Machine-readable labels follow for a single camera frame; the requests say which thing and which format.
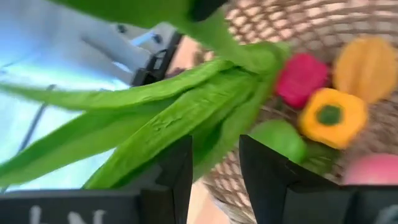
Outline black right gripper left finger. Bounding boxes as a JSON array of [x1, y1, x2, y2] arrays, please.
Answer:
[[0, 135, 193, 224]]

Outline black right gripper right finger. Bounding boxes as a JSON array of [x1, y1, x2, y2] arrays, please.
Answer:
[[239, 134, 398, 224]]

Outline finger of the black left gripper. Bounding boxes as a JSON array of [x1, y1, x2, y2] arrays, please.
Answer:
[[189, 0, 229, 22]]

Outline smooth green lime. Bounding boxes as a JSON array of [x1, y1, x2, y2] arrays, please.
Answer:
[[248, 119, 308, 164]]

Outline pink peach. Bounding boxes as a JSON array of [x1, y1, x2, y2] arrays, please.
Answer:
[[343, 152, 398, 187]]

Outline yellow bell pepper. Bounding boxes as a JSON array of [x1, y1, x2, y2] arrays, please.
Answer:
[[297, 88, 369, 150]]

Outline green lettuce leaf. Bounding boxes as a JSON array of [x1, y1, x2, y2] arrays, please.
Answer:
[[0, 0, 292, 190]]

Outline woven straw basket rope handles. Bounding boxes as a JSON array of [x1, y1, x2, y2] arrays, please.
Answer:
[[174, 0, 398, 224]]

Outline red bell pepper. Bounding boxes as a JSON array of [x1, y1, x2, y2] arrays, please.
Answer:
[[275, 52, 330, 110]]

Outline yellow starfruit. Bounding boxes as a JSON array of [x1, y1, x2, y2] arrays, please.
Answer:
[[332, 35, 398, 105]]

